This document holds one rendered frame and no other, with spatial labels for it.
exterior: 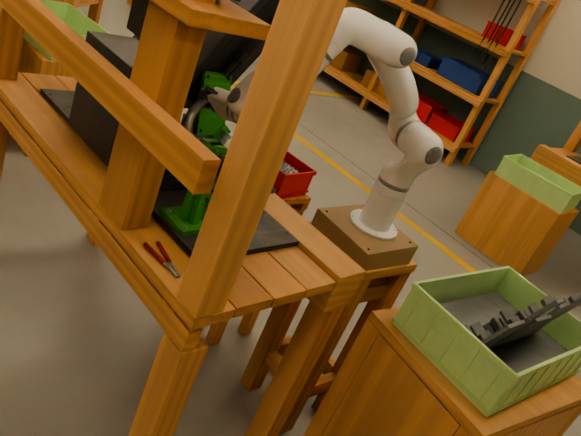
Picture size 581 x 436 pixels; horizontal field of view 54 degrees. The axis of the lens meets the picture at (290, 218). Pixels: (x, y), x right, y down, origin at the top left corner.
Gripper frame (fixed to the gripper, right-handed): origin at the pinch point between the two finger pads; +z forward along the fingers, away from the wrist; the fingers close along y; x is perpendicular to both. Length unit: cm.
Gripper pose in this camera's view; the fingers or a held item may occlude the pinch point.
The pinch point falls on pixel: (206, 99)
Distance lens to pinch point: 191.4
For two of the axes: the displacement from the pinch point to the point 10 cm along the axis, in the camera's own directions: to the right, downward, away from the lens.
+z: -7.0, -3.2, 6.3
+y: -3.6, -6.1, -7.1
